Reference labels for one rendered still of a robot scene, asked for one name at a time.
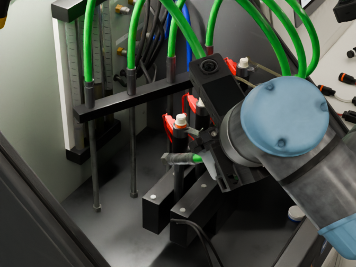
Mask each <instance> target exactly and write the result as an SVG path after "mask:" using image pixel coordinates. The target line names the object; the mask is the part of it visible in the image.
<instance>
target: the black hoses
mask: <svg viewBox="0 0 356 267"><path fill-rule="evenodd" d="M161 5H162V3H161V2H160V1H159V0H158V1H157V7H156V11H154V9H153V8H152V6H151V5H150V0H146V2H145V3H144V5H143V6H145V7H146V9H145V19H144V26H143V32H142V35H141V40H140V45H139V49H138V52H137V54H135V59H136V60H135V67H136V70H137V71H136V80H137V78H140V77H141V76H142V75H143V74H144V75H145V78H146V80H147V82H148V83H152V82H156V80H157V66H156V65H155V64H154V62H155V60H156V58H157V56H158V54H159V51H160V49H161V47H162V45H163V43H164V40H165V33H164V29H163V26H164V23H165V20H166V18H167V15H168V10H167V9H166V8H165V11H164V13H163V16H162V19H161V21H160V20H159V13H160V10H161ZM149 12H151V14H152V16H153V17H154V20H153V25H152V28H151V31H150V34H149V38H148V41H147V44H146V47H145V50H144V53H143V56H141V53H142V51H143V47H144V43H145V39H146V33H147V28H148V21H149ZM157 25H158V30H157V33H156V36H155V39H154V41H153V44H152V46H151V49H150V51H149V48H150V45H151V43H152V39H153V36H154V33H155V29H156V26H157ZM160 35H161V39H160V41H159V44H158V46H157V48H156V50H155V47H156V45H157V42H158V40H159V37H160ZM154 50H155V52H154ZM148 51H149V53H148ZM153 52H154V55H153ZM147 54H148V55H147ZM152 55H153V57H152ZM146 57H147V58H146ZM151 57H152V59H151ZM150 59H151V60H150ZM151 66H152V67H153V69H154V73H153V79H152V80H151V79H150V77H149V75H148V72H147V71H148V70H149V69H150V68H151ZM120 76H125V78H127V74H126V72H125V70H123V69H122V70H121V71H120ZM113 80H114V81H115V82H116V81H118V82H119V83H120V84H121V85H122V86H123V87H127V84H126V83H125V82H124V81H123V80H122V79H121V78H120V77H119V75H117V74H115V75H114V77H113Z"/></svg>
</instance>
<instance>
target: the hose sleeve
mask: <svg viewBox="0 0 356 267"><path fill-rule="evenodd" d="M194 155H195V153H173V154H169V155H168V156H167V162H168V163H169V164H170V165H197V164H199V163H195V162H194V161H193V156H194Z"/></svg>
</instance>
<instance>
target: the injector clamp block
mask: <svg viewBox="0 0 356 267"><path fill-rule="evenodd" d="M194 181H195V165H187V166H186V167H185V168H184V186H183V197H182V198H181V199H180V200H179V201H178V202H177V203H176V205H175V206H173V203H174V166H173V167H172V168H171V169H170V170H169V171H168V172H167V173H166V174H165V175H164V176H163V177H162V178H161V179H160V180H159V181H158V182H157V183H156V184H155V185H154V186H153V187H152V188H151V189H150V190H149V191H148V192H147V193H146V194H145V195H144V196H143V197H142V208H143V228H144V229H146V230H148V231H150V232H153V233H155V234H157V235H159V234H160V233H161V232H162V231H163V229H164V228H165V227H166V226H167V225H168V224H169V223H170V241H172V242H174V243H176V244H179V245H181V246H183V247H185V248H187V247H188V245H189V244H190V243H191V242H192V241H193V240H194V238H195V237H196V236H197V232H196V231H195V230H194V229H193V227H191V226H190V225H187V224H176V222H174V221H173V222H171V219H183V220H189V221H192V222H194V223H196V224H197V225H199V226H200V227H201V228H202V229H203V230H204V231H207V232H209V233H211V234H213V235H216V234H217V233H218V231H219V230H220V229H221V227H222V226H223V225H224V223H225V222H226V221H227V220H228V218H229V217H230V216H231V215H232V214H233V212H234V211H235V210H236V209H237V205H238V195H239V187H238V188H236V189H234V190H231V191H228V192H224V193H222V191H221V189H220V187H219V184H218V182H217V180H214V179H213V178H212V177H211V175H210V173H209V172H208V170H207V168H206V166H205V165H204V174H203V175H202V176H201V177H200V178H199V179H198V180H197V181H196V182H195V183H194Z"/></svg>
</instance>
